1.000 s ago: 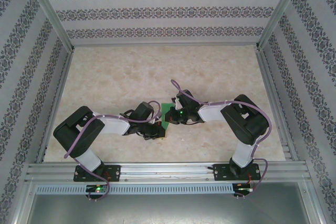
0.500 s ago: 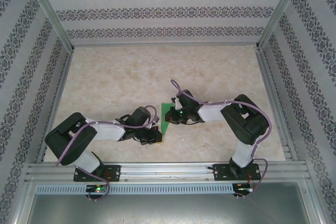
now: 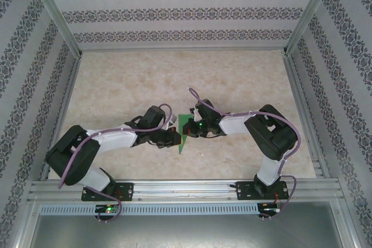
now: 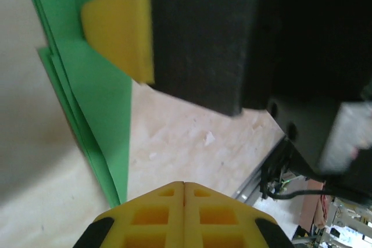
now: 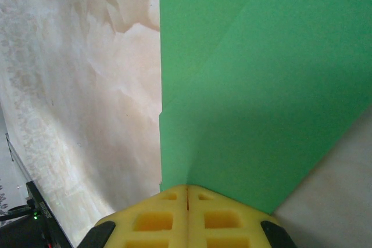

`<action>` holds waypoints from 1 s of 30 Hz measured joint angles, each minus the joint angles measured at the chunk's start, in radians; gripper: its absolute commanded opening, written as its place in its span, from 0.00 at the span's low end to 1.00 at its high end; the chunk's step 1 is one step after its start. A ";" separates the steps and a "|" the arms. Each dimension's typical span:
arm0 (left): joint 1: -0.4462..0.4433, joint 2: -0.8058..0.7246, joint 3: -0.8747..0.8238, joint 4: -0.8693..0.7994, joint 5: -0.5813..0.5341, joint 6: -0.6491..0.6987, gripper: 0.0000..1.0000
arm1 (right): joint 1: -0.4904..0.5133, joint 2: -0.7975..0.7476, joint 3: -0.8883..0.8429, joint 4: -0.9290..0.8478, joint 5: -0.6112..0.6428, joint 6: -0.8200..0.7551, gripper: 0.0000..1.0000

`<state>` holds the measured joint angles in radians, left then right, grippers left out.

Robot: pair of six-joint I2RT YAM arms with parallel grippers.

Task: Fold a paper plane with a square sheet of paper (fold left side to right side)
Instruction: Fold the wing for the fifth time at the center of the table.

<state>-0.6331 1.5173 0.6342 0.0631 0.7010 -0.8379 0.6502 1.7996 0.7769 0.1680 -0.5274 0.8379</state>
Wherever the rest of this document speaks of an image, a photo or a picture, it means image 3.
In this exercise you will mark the green paper sheet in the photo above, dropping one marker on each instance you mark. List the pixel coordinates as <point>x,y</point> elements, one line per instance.
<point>182,123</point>

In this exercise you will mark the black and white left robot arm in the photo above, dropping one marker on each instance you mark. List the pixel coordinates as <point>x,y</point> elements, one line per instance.
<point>69,158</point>

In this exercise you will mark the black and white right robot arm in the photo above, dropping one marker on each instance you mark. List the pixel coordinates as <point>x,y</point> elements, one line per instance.
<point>273,134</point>

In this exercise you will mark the aluminium lower frame bar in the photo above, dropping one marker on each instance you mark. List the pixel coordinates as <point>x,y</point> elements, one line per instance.
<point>346,224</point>
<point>26,224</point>

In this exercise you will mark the aluminium frame post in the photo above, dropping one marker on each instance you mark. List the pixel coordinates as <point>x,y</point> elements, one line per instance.
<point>312,10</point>
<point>55,12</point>

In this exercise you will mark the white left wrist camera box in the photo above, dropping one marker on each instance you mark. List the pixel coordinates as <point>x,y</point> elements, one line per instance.
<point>173,118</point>

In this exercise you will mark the controller board with green light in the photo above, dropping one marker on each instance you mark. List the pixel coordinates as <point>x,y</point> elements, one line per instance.
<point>109,209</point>

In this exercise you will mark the grey metal sheet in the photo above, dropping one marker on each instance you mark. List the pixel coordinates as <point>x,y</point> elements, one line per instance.
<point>186,230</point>

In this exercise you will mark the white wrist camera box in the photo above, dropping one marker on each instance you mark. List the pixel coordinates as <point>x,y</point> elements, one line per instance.
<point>173,118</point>
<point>196,114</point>

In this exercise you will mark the aluminium side rail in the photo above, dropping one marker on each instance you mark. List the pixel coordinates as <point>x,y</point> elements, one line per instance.
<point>302,108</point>
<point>65,108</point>

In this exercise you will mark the aluminium mounting rail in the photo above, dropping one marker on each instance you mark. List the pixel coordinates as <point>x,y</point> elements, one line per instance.
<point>186,190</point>

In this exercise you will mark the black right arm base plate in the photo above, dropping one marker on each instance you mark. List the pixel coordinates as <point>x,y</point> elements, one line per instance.
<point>244,191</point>

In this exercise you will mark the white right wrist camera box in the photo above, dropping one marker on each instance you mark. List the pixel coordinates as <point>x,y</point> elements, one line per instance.
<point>196,114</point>

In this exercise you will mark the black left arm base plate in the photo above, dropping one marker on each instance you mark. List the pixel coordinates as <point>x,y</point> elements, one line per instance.
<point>128,191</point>

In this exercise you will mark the small black controller board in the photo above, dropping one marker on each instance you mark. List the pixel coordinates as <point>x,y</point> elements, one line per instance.
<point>268,209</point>

